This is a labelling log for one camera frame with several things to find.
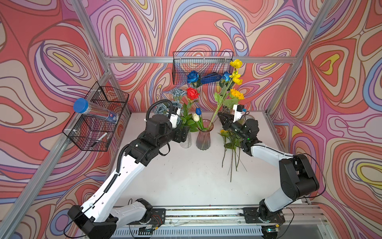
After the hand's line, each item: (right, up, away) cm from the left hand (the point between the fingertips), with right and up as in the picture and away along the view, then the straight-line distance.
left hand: (184, 125), depth 67 cm
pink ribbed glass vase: (+12, -1, +21) cm, 24 cm away
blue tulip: (+7, +8, +14) cm, 17 cm away
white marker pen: (-43, -7, +6) cm, 44 cm away
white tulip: (+6, +4, +9) cm, 12 cm away
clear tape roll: (+47, +7, +45) cm, 65 cm away
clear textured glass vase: (+1, -11, +28) cm, 30 cm away
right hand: (+18, +5, +14) cm, 23 cm away
